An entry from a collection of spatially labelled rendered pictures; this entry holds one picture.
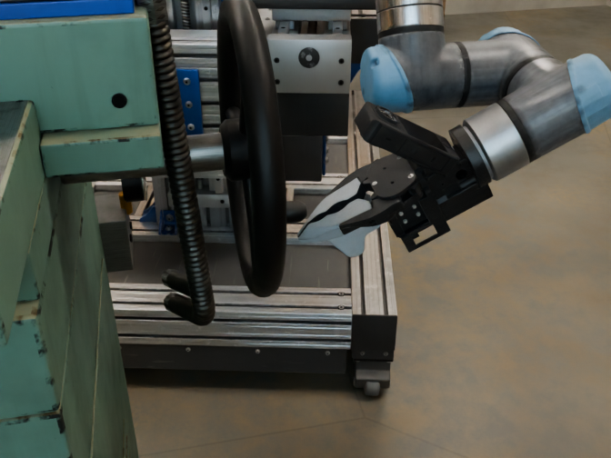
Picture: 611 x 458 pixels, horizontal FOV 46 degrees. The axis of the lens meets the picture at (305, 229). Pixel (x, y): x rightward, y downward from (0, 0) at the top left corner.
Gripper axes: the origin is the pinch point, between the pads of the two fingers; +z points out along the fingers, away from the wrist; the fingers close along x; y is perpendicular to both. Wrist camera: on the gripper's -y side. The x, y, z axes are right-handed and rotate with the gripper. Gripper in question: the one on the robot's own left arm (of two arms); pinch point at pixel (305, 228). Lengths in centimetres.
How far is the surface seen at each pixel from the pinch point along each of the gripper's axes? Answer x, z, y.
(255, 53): -9.1, -6.3, -24.1
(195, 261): -5.3, 10.2, -7.0
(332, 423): 31, 24, 69
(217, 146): -3.2, 1.9, -15.7
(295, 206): 1.8, -0.2, -2.0
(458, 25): 306, -85, 153
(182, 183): -5.1, 6.3, -15.3
